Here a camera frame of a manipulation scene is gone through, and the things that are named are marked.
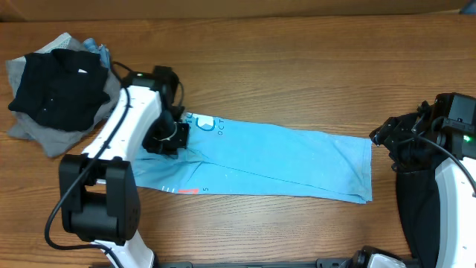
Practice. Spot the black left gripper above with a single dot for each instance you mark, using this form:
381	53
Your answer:
171	149

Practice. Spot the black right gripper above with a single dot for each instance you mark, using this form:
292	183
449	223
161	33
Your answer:
399	126

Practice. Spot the light blue printed t-shirt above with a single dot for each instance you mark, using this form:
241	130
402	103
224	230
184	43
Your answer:
235	157

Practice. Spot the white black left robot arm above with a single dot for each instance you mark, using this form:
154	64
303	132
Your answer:
99	197

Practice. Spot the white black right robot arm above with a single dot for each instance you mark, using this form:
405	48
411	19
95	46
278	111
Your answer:
455	177

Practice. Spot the black garment pile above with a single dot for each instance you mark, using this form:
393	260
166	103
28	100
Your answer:
418	201

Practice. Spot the black folded polo shirt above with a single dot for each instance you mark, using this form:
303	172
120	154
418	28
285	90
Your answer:
62	89

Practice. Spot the grey folded garment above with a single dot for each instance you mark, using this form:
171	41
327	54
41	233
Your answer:
55	142

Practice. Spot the blue folded garment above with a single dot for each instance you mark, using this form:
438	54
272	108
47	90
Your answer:
91	45

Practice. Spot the white mesh folded garment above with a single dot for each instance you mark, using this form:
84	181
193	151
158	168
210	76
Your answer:
61	41

